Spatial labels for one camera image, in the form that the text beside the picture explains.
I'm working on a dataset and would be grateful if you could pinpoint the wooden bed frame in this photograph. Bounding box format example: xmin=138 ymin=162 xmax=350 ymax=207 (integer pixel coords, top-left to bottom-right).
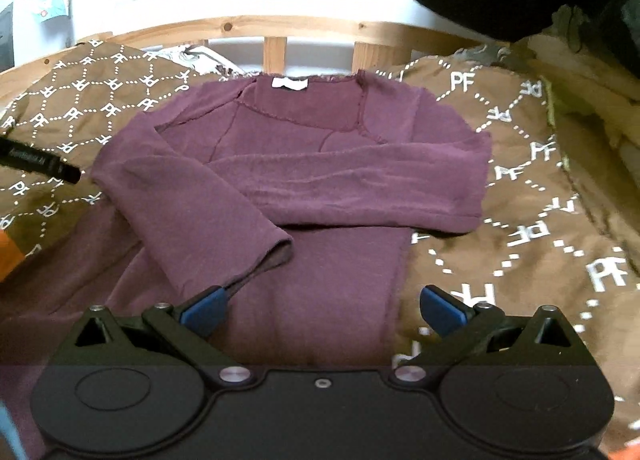
xmin=0 ymin=14 xmax=640 ymax=151

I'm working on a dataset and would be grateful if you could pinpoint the white patterned pillow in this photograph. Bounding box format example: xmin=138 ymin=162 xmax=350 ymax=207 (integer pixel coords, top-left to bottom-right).
xmin=148 ymin=45 xmax=248 ymax=78

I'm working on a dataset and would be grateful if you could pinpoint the brown patterned duvet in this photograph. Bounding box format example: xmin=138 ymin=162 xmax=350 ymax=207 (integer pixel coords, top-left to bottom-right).
xmin=2 ymin=47 xmax=639 ymax=451

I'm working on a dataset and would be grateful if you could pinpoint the maroon long sleeve top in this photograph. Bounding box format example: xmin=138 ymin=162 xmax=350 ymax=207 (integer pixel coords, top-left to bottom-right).
xmin=1 ymin=72 xmax=491 ymax=459

